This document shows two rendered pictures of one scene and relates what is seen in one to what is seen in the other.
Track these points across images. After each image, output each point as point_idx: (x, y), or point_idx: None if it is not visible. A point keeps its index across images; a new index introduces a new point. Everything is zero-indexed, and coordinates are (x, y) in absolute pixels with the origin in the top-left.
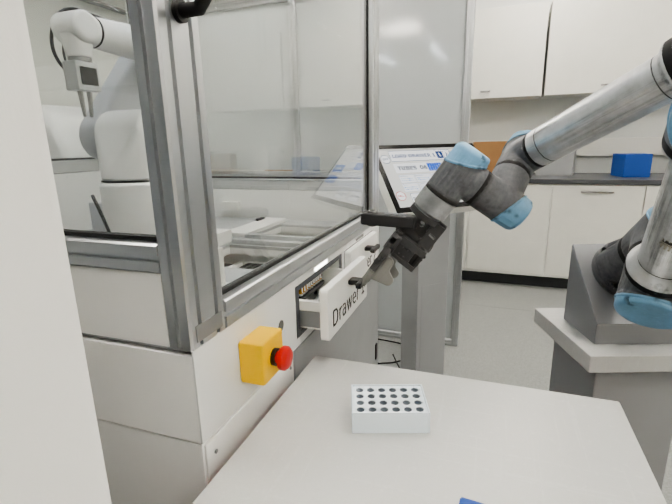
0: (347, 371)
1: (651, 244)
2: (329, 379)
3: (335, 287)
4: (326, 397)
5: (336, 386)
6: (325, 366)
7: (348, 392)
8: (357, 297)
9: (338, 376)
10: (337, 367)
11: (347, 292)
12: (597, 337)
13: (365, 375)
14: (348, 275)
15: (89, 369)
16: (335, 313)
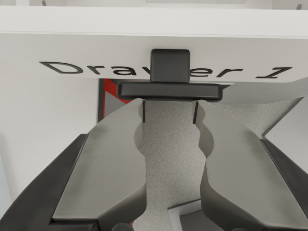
0: (66, 113)
1: None
2: (41, 96)
3: (23, 38)
4: (1, 106)
5: (27, 110)
6: (71, 80)
7: (18, 129)
8: (220, 75)
9: (50, 105)
10: (72, 96)
11: (146, 61)
12: None
13: (61, 139)
14: (157, 41)
15: None
16: (62, 65)
